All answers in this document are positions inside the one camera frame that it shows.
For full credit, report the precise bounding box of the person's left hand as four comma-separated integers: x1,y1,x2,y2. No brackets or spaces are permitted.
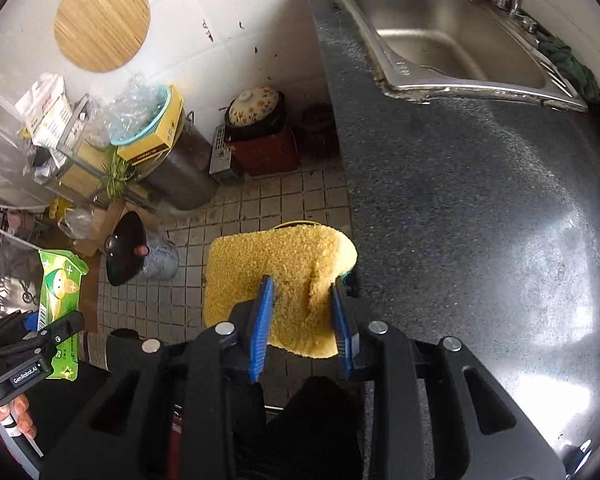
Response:
0,392,38,441

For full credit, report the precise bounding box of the large metal stockpot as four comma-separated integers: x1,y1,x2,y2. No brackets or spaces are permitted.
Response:
142,110,220,211

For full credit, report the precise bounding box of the grey vented metal box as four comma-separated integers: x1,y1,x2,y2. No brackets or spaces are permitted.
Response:
209,125,245,186

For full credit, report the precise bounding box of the green printed wrapper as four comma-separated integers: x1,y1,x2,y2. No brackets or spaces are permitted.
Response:
37,249,90,381

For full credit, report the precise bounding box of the white printed bag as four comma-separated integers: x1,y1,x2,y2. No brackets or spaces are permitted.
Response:
15,74,73,148

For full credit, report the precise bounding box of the floral ceramic pot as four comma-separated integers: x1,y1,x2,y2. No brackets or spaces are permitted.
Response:
224,86,287,141

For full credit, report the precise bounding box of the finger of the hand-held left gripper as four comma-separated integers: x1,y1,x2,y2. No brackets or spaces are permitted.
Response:
0,311,27,357
32,310,87,350

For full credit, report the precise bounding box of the brown cardboard box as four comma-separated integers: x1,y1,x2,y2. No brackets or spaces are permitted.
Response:
60,202,128,256

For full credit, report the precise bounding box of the metal storage rack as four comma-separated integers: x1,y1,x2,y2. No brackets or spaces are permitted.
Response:
27,95,111,201

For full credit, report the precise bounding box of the teal plastic basket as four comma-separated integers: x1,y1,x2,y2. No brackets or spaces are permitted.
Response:
107,85,173,147

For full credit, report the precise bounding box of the green leafy vegetable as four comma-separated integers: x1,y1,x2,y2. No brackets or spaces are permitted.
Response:
100,152,136,201

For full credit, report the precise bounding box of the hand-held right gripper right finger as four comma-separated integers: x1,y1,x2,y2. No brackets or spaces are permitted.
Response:
330,280,566,480

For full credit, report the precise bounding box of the dark green cloth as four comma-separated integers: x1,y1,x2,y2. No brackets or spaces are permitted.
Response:
535,25,600,106

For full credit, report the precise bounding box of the clear plastic bag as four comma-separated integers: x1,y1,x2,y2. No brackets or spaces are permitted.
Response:
107,74,168,133

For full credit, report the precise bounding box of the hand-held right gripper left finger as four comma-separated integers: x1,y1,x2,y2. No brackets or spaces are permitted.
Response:
40,275,276,480

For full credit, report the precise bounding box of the yellow cardboard box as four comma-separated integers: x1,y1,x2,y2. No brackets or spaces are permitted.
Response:
116,84,185,166

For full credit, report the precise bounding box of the dark brown jar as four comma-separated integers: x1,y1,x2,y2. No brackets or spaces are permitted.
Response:
300,102,341,161

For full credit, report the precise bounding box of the clear plastic sheet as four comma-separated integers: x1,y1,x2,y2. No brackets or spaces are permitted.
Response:
0,80,46,211

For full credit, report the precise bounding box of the round bamboo mat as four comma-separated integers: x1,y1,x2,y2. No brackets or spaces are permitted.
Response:
54,0,152,72

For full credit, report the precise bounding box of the grey metal canister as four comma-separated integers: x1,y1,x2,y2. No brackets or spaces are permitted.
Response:
140,232,180,281

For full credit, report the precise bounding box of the stainless steel sink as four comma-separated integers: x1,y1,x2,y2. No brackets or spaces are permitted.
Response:
330,0,588,111

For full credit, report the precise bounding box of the red box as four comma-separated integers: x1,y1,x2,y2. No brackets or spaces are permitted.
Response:
227,125,301,177

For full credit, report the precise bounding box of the yellow fluffy cloth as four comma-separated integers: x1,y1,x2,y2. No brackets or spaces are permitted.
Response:
203,225,358,360

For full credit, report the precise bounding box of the black wok lid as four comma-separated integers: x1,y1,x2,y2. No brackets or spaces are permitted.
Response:
104,211,148,287

